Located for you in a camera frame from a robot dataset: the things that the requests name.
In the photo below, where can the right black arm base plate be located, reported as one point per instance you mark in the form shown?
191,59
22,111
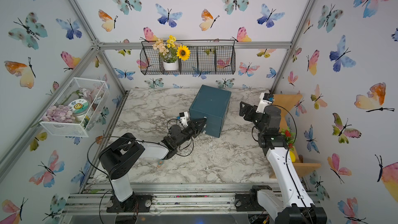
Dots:
247,203

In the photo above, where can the dark teal drawer cabinet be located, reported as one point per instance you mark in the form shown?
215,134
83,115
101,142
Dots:
211,103

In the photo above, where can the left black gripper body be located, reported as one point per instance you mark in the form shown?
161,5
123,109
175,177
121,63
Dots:
188,132

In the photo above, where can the red flower green plant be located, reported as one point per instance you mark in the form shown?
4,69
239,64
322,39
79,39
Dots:
289,137

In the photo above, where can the white mesh wall basket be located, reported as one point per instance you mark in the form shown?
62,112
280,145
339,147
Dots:
94,91

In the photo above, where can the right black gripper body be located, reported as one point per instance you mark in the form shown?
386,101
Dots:
254,117

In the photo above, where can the pink artificial flower bunch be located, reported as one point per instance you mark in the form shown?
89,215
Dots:
58,114

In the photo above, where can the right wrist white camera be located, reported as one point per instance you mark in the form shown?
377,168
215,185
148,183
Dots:
266,99

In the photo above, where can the white pot yellow flowers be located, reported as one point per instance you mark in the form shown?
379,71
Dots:
171,53

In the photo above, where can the wrist white camera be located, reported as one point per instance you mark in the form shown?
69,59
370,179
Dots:
266,99
184,118

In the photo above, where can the black wire wall basket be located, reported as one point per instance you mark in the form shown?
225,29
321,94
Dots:
207,57

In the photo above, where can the teal handled brush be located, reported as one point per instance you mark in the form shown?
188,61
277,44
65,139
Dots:
160,163

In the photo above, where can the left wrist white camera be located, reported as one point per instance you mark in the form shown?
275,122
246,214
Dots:
184,118

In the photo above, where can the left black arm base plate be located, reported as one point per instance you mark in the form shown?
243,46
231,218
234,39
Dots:
134,204

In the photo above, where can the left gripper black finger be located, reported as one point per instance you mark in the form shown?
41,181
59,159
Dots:
201,123
200,129

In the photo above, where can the yellow toy on shelf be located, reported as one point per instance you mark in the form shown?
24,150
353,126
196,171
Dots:
292,156

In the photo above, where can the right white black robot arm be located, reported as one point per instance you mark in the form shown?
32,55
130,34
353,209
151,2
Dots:
296,206

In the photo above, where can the round green label tin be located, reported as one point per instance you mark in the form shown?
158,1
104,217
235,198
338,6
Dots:
79,106

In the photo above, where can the wooden wall shelf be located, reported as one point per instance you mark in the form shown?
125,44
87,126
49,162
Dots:
288,101

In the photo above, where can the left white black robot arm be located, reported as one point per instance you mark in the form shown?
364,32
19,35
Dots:
119,157

